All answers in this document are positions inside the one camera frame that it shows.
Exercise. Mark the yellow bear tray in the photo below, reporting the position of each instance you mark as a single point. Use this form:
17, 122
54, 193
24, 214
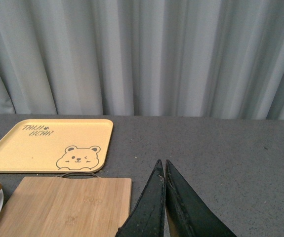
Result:
55, 146

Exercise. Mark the grey curtain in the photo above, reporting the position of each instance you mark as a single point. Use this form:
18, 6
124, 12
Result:
216, 58

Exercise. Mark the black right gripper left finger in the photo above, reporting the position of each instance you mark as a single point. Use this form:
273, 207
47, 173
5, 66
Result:
147, 217

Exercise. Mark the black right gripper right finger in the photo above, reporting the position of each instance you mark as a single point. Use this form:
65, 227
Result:
187, 214

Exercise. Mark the bamboo cutting board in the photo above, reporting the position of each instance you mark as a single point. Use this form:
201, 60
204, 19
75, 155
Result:
65, 207

